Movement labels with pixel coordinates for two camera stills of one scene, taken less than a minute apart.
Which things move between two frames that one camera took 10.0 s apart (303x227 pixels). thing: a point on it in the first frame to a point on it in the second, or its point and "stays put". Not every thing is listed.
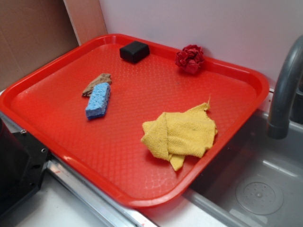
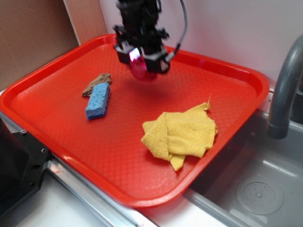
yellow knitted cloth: x=173 y=135 stays put
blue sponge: x=98 y=100 stays put
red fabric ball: x=190 y=58 to x=139 y=68
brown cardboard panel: x=33 y=32 stays put
